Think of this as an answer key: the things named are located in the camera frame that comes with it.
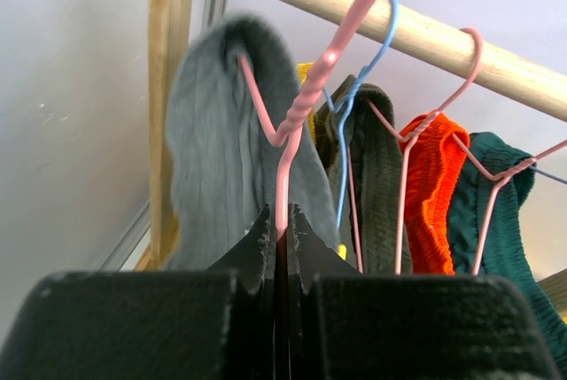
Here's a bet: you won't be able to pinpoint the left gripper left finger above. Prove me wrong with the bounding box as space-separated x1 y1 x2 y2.
1 207 275 379

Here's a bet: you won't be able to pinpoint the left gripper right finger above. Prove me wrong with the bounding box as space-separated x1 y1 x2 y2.
287 206 560 379

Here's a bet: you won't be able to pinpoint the light blue wire hanger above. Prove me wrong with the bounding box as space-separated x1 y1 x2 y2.
323 0 400 229

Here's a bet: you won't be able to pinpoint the grey shorts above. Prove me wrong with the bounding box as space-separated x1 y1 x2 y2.
164 11 341 271

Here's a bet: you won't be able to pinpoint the yellow shorts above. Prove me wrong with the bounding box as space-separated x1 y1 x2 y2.
295 61 347 261

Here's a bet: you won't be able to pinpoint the dark green shorts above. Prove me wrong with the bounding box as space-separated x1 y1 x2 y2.
447 132 566 377

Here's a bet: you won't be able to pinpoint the olive green shorts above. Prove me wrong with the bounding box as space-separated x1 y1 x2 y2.
315 83 402 274

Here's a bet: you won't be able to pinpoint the wooden clothes rack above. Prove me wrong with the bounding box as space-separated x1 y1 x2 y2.
132 0 567 297

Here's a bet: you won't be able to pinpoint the pink wire hanger orange shorts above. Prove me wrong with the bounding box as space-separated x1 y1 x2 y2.
453 135 567 275

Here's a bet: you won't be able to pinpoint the blue wire hanger green shorts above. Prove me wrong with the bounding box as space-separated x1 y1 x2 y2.
529 166 567 185

